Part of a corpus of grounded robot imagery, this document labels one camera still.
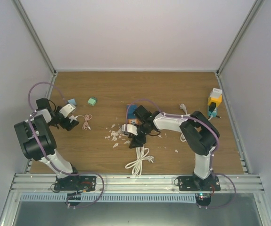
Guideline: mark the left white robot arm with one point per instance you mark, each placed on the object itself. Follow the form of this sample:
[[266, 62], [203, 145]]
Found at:
[[37, 141]]

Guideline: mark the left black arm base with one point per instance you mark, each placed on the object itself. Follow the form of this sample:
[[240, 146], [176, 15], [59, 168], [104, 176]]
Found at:
[[77, 184]]

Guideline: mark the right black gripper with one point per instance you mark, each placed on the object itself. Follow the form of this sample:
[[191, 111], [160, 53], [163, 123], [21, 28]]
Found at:
[[137, 141]]

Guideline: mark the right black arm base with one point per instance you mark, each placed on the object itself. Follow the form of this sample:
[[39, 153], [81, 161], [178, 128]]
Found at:
[[194, 183]]

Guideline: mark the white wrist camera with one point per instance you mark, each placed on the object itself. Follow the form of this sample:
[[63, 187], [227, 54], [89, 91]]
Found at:
[[129, 128], [67, 110]]

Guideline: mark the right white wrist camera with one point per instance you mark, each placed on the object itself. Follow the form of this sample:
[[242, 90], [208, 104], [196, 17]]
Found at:
[[129, 128]]

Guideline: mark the green charger plug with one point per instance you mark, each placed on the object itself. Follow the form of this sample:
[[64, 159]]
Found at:
[[92, 101]]

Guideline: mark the white paint flakes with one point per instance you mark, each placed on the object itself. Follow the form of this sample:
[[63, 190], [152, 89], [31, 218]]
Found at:
[[112, 137]]

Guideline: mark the orange power socket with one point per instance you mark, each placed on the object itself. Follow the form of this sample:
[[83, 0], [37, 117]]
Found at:
[[133, 121]]

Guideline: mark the blue power socket cube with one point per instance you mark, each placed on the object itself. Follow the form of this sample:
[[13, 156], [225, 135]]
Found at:
[[130, 111]]

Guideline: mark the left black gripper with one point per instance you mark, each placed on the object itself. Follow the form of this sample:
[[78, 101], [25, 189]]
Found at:
[[68, 127]]

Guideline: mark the light blue cable duct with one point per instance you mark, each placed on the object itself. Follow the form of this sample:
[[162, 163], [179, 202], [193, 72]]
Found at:
[[62, 197]]

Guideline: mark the yellow socket cube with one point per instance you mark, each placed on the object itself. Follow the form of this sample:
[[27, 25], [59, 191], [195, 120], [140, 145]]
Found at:
[[214, 101]]

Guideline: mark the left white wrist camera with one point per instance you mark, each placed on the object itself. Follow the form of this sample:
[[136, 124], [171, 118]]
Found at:
[[67, 110]]

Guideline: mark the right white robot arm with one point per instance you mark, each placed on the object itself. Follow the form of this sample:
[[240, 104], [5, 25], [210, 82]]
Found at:
[[201, 136]]

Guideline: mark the aluminium front rail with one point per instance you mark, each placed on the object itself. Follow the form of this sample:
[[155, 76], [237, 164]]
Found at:
[[146, 184]]

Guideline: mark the light blue charger plug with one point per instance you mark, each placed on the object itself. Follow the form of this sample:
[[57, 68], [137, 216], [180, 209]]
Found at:
[[72, 102]]

